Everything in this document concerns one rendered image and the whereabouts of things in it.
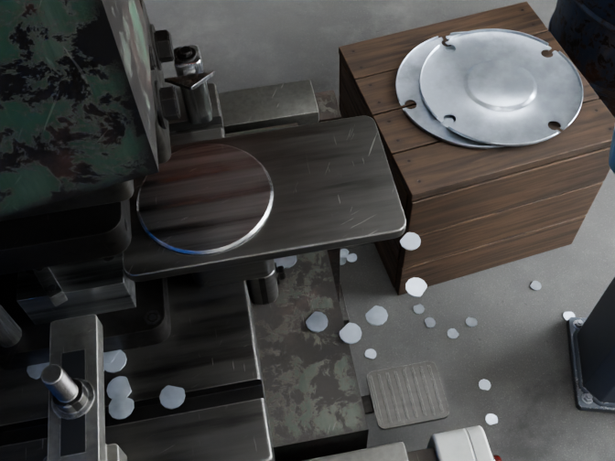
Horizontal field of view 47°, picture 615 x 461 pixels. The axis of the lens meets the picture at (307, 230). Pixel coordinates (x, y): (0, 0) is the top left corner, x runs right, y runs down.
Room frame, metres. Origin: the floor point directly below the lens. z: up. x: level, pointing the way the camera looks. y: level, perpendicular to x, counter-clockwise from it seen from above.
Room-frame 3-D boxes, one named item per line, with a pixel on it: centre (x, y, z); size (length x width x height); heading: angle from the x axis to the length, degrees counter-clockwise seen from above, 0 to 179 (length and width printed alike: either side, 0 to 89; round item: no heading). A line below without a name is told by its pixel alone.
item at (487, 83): (0.92, -0.36, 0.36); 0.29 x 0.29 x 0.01
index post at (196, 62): (0.56, 0.11, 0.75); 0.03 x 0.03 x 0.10; 7
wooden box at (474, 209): (0.92, -0.32, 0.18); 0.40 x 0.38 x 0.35; 105
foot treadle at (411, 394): (0.39, 0.08, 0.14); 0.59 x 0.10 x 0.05; 97
